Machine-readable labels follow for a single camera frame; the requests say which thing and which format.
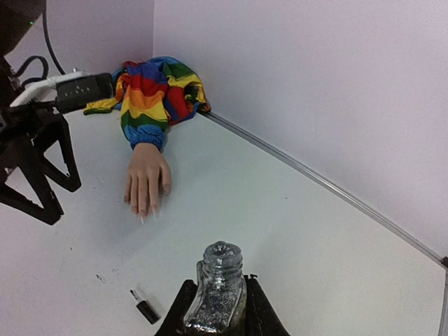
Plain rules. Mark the mannequin hand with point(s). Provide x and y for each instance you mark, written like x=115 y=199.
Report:
x=148 y=178

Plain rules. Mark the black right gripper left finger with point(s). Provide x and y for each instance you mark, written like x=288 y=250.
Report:
x=173 y=324

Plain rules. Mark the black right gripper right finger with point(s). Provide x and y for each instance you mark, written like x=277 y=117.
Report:
x=261 y=318

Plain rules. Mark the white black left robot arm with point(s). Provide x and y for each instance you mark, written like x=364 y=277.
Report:
x=17 y=17

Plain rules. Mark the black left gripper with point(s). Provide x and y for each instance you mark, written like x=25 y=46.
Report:
x=25 y=131

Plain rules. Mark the glitter nail polish bottle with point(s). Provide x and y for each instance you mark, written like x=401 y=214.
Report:
x=219 y=305

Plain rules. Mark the rainbow colored sleeve cloth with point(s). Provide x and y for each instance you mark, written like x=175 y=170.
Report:
x=152 y=96

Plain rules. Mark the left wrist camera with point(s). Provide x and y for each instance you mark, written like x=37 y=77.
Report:
x=73 y=91

